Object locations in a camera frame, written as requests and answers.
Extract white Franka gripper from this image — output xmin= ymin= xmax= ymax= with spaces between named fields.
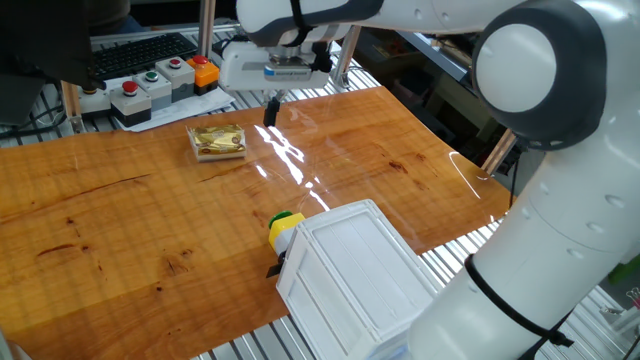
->
xmin=219 ymin=40 xmax=333 ymax=128

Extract wooden frame strip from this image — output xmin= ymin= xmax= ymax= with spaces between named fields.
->
xmin=60 ymin=79 xmax=84 ymax=134

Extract gold foil snack packet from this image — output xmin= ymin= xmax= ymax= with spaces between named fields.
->
xmin=185 ymin=123 xmax=248 ymax=163

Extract white box brown button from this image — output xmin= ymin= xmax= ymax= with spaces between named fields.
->
xmin=77 ymin=85 xmax=112 ymax=117

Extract aluminium frame post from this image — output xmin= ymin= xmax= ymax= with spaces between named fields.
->
xmin=197 ymin=0 xmax=217 ymax=59
xmin=480 ymin=128 xmax=519 ymax=176
xmin=329 ymin=24 xmax=362 ymax=92

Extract grey box small red button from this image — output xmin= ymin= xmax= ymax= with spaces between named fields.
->
xmin=155 ymin=57 xmax=196 ymax=103

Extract yellow box with green button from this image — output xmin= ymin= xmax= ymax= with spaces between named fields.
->
xmin=267 ymin=210 xmax=307 ymax=254

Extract grey black box red button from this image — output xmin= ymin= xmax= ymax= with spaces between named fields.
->
xmin=109 ymin=80 xmax=153 ymax=128

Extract black floor cables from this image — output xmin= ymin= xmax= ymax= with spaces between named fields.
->
xmin=0 ymin=99 xmax=67 ymax=142

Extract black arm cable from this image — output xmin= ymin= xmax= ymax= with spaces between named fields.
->
xmin=463 ymin=254 xmax=575 ymax=360

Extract white paper sheet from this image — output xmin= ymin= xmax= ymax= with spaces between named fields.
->
xmin=110 ymin=74 xmax=236 ymax=133

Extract grey box green button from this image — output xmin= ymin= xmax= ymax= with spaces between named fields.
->
xmin=132 ymin=70 xmax=173 ymax=112

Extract green plastic object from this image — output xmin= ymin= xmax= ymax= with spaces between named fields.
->
xmin=607 ymin=252 xmax=640 ymax=286

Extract orange box red button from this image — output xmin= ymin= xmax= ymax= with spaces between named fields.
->
xmin=186 ymin=54 xmax=221 ymax=97

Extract white plastic crate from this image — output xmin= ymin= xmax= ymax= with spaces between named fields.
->
xmin=275 ymin=198 xmax=441 ymax=360

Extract wood pattern table mat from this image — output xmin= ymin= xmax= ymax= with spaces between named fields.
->
xmin=0 ymin=85 xmax=512 ymax=360

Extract thin black hanging cable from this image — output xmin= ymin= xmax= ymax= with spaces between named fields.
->
xmin=508 ymin=149 xmax=521 ymax=209

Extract black monitor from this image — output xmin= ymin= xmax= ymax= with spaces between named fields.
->
xmin=0 ymin=0 xmax=134 ymax=126

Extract black computer keyboard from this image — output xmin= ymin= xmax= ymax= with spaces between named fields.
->
xmin=91 ymin=32 xmax=199 ymax=81

